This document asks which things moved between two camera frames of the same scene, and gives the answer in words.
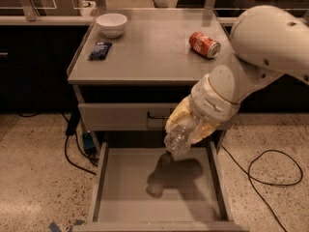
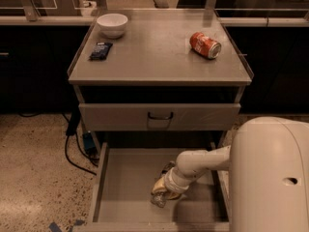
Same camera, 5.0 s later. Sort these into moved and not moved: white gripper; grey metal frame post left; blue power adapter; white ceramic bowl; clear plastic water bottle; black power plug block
Moved: clear plastic water bottle; white gripper
Not moved: blue power adapter; white ceramic bowl; grey metal frame post left; black power plug block
